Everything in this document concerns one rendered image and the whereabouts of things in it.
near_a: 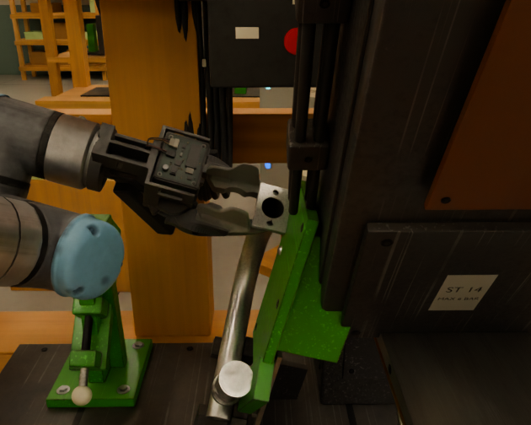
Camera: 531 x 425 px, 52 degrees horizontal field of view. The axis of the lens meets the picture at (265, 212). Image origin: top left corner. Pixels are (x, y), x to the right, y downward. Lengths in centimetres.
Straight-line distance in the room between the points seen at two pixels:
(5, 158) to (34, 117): 5
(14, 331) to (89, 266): 65
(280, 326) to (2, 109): 36
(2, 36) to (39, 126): 1114
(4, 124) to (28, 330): 60
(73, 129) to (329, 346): 35
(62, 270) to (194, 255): 48
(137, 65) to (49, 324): 54
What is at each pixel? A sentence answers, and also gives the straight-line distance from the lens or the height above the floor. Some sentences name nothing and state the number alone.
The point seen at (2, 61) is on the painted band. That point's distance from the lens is 1181.
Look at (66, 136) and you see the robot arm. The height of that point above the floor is 133.
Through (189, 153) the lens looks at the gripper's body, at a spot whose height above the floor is 131.
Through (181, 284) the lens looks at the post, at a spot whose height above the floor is 99.
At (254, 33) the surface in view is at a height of 142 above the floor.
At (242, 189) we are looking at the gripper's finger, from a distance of 64.
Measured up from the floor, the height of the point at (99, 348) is 98.
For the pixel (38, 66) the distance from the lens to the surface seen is 1077.
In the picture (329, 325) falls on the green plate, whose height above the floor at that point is 115.
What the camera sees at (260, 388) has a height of 109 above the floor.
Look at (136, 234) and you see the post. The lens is 95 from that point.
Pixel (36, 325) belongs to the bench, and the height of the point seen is 88.
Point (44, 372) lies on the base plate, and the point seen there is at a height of 90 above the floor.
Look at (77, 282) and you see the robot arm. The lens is 50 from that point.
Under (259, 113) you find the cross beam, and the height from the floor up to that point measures 127.
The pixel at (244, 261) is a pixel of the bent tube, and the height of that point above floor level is 114.
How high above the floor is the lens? 147
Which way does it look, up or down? 22 degrees down
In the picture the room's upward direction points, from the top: straight up
